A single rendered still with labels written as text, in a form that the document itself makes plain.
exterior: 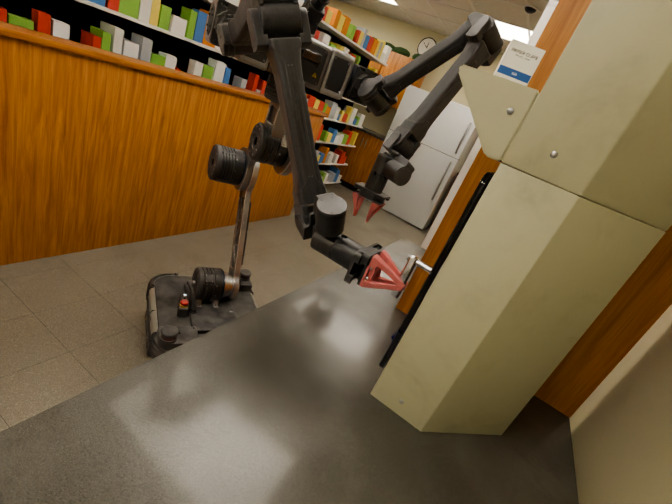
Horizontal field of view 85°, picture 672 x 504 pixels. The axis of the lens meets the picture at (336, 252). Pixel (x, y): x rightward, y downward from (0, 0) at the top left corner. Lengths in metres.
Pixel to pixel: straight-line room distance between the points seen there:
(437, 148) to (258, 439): 5.26
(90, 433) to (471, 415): 0.60
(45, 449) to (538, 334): 0.70
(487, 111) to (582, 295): 0.33
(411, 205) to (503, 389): 5.08
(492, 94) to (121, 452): 0.67
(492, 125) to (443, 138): 5.04
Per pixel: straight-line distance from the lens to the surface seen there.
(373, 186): 1.10
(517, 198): 0.59
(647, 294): 1.01
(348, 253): 0.70
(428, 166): 5.65
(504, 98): 0.60
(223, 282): 1.90
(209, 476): 0.57
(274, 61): 0.79
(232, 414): 0.63
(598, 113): 0.59
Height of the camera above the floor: 1.42
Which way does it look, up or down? 23 degrees down
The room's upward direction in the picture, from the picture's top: 23 degrees clockwise
